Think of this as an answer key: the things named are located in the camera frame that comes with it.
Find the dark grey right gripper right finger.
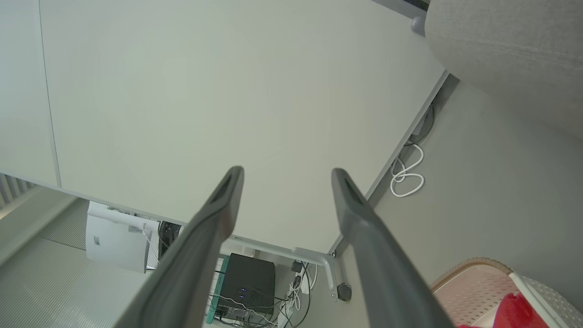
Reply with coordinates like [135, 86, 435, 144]
[331, 168, 456, 328]

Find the small black device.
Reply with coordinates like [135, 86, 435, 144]
[159, 221, 181, 260]

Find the teal flat panel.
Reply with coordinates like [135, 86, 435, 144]
[206, 257, 228, 325]

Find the white slatted vent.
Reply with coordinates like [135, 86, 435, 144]
[0, 173, 38, 209]

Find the cream perforated laundry basket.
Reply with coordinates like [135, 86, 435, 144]
[430, 257, 583, 328]

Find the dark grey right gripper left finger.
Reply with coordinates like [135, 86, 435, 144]
[114, 166, 245, 328]

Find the thin black floor cable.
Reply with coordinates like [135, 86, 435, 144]
[404, 102, 436, 146]

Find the white coiled floor cable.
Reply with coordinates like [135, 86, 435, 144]
[390, 143, 425, 198]

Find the grey fabric sofa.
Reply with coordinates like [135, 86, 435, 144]
[424, 0, 583, 139]

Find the white power strip with plugs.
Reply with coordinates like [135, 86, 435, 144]
[289, 260, 315, 297]

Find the red jersey with white lettering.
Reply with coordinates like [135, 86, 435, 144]
[458, 292, 549, 328]

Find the white metal desk leg frame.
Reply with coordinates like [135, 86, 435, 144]
[230, 235, 340, 301]

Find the black box with blue lights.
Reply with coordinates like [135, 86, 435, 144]
[214, 253, 276, 322]

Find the white box appliance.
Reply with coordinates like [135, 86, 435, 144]
[86, 201, 158, 274]

